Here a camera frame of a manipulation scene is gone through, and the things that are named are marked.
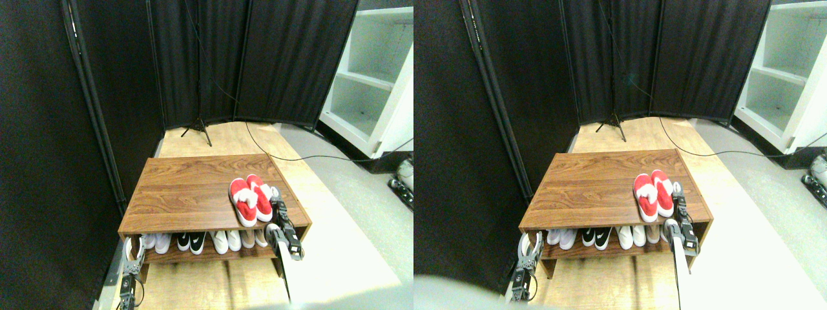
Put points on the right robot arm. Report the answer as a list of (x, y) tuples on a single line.
[(291, 271), (681, 271)]

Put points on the white shoe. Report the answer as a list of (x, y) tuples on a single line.
[(164, 243), (220, 243), (639, 236), (568, 239), (150, 241), (554, 237), (625, 237), (234, 240)]

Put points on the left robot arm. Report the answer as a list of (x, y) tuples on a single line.
[(522, 294), (128, 301)]

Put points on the black shoe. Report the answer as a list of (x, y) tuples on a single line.
[(602, 239), (197, 243), (183, 241), (587, 236)]

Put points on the grey curtain foot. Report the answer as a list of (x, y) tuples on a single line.
[(112, 274)]

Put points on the white shelf unit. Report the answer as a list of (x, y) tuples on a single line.
[(362, 97), (775, 90)]

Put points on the grey machine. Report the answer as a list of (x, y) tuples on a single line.
[(819, 169), (404, 173)]

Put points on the black curtain pole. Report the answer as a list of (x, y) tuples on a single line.
[(493, 103), (94, 103)]

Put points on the beige shoe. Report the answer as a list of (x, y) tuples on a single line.
[(248, 238), (260, 237), (653, 234)]

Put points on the black stand foot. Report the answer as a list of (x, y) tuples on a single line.
[(614, 119), (201, 123)]

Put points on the brown shoe rack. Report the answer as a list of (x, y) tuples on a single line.
[(588, 187), (187, 187)]

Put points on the red shoe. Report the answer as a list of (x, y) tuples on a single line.
[(243, 208), (664, 196), (261, 201), (646, 201)]

